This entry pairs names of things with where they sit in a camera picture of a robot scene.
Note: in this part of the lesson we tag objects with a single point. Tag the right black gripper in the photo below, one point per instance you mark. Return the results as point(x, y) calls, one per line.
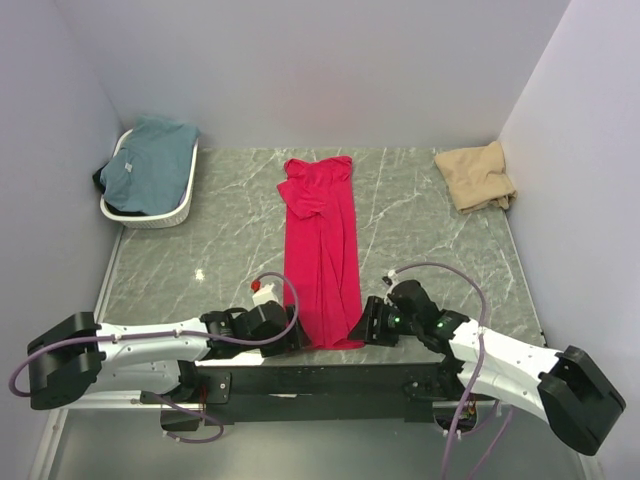
point(375, 321)

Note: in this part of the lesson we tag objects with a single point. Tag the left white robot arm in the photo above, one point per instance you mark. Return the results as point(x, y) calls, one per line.
point(80, 356)

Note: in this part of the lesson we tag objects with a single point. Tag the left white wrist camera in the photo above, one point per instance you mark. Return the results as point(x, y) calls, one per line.
point(263, 293)

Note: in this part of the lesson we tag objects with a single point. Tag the white laundry basket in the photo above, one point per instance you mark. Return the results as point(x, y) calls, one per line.
point(167, 220)

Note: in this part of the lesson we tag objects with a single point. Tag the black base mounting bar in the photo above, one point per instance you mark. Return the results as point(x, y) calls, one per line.
point(234, 394)

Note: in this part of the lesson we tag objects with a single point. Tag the black garment in basket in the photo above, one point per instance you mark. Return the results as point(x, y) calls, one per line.
point(96, 178)

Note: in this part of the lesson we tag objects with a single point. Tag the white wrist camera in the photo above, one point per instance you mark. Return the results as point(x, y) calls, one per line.
point(391, 278)
point(263, 293)

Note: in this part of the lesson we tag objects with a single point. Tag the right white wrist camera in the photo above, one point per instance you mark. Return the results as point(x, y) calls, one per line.
point(391, 278)

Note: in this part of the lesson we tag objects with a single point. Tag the aluminium frame rail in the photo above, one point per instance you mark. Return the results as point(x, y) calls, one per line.
point(98, 313)

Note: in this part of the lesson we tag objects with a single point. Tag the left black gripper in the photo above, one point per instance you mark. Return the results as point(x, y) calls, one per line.
point(293, 331)

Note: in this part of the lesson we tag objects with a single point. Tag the red t shirt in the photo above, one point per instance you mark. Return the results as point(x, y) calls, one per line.
point(320, 249)

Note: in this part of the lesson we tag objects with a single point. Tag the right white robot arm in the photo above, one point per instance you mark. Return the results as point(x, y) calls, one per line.
point(566, 389)

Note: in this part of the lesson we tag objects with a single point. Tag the beige folded t shirt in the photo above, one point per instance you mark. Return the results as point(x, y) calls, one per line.
point(476, 177)

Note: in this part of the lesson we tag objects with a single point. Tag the teal blue t shirt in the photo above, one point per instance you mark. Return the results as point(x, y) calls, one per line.
point(150, 171)

